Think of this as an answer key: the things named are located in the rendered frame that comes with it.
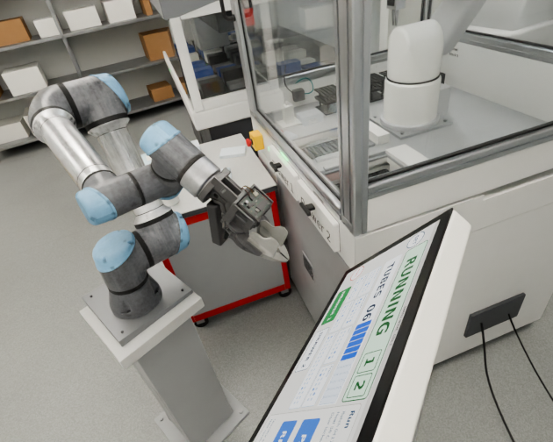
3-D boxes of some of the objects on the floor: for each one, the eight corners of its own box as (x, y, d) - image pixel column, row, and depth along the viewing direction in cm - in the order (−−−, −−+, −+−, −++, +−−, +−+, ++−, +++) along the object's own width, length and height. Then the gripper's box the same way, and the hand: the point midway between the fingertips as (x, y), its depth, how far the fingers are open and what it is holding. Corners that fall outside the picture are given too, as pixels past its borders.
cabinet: (355, 409, 155) (355, 277, 106) (276, 257, 235) (254, 142, 186) (539, 329, 172) (610, 184, 124) (406, 212, 252) (419, 97, 204)
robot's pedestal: (194, 473, 144) (118, 367, 98) (154, 421, 162) (74, 311, 116) (249, 412, 160) (205, 296, 114) (207, 372, 178) (155, 257, 132)
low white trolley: (193, 337, 195) (142, 224, 149) (178, 262, 243) (137, 160, 197) (295, 299, 206) (276, 184, 160) (262, 235, 254) (240, 132, 208)
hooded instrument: (226, 239, 256) (131, -96, 148) (189, 139, 399) (125, -68, 291) (381, 189, 278) (396, -133, 170) (292, 112, 421) (269, -90, 314)
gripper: (203, 182, 65) (291, 263, 66) (233, 159, 71) (314, 232, 72) (190, 207, 72) (271, 279, 72) (218, 182, 78) (293, 250, 78)
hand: (281, 257), depth 74 cm, fingers closed
